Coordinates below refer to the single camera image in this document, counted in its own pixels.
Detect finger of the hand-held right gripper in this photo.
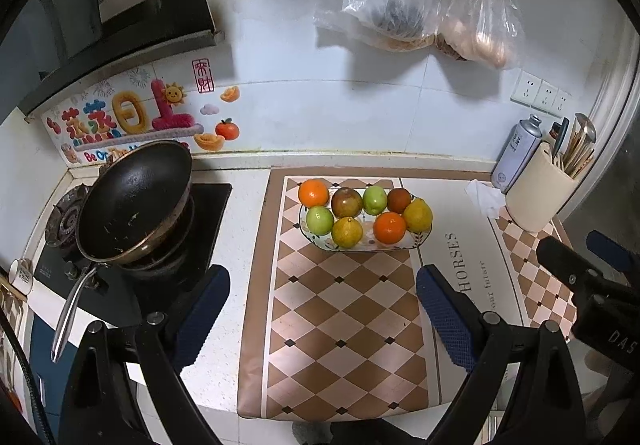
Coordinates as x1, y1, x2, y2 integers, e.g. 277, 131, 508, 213
587, 231, 635, 271
536, 236, 601, 288

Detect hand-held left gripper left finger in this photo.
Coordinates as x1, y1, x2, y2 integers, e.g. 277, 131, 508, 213
57, 264, 232, 445

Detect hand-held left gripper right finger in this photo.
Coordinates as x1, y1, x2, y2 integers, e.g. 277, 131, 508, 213
416, 264, 586, 445

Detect yellow lemon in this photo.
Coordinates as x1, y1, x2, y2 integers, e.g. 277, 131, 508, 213
403, 199, 433, 233

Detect large orange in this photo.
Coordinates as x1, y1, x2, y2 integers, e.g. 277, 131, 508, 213
373, 211, 407, 246

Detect patterned oval ceramic plate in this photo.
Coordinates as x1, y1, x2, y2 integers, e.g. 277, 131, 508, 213
299, 185, 433, 253

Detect dark brown-red round fruit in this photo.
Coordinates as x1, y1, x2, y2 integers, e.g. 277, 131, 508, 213
386, 187, 413, 214

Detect yellow-green citrus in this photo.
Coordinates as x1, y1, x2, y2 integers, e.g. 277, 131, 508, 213
331, 216, 363, 249

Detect green apple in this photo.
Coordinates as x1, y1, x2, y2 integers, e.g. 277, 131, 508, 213
305, 205, 335, 235
362, 185, 388, 216

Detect dark red-green apple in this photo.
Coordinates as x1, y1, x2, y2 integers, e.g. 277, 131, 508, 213
330, 187, 364, 219

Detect small orange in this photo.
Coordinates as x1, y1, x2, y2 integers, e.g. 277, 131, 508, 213
298, 179, 330, 208

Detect cream utensil holder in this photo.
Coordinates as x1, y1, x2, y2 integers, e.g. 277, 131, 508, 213
506, 142, 581, 233

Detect bundle of chopsticks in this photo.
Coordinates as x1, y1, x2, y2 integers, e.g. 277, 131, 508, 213
560, 117, 596, 178

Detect crumpled white tissue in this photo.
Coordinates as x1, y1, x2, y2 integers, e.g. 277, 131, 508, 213
465, 179, 507, 220

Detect checkered brown table mat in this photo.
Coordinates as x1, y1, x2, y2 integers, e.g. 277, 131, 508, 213
236, 167, 578, 422

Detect black glass gas stove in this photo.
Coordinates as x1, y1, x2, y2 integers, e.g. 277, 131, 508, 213
30, 182, 233, 326

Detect grey gas canister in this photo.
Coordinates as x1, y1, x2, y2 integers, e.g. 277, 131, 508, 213
491, 114, 545, 194

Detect metal spoon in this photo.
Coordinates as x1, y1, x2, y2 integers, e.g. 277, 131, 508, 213
574, 113, 597, 146

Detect blue kitchen cabinet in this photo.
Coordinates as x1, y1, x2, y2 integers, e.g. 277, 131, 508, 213
29, 317, 73, 406

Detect white mug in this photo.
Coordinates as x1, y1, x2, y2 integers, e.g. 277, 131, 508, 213
9, 257, 36, 298

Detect kitchen storage rack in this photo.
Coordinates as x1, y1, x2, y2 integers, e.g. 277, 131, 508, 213
0, 270, 31, 406

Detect clear plastic bag pale contents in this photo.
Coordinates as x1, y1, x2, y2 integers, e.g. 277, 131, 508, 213
435, 0, 526, 70

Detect black range hood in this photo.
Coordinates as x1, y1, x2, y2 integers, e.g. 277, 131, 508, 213
0, 0, 221, 120

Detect black-handled utensil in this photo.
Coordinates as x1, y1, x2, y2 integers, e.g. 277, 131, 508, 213
550, 117, 571, 158

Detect black wok with metal handle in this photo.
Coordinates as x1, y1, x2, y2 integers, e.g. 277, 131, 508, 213
51, 140, 194, 363

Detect colourful wall sticker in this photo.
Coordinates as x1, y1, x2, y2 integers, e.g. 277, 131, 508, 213
42, 57, 241, 166

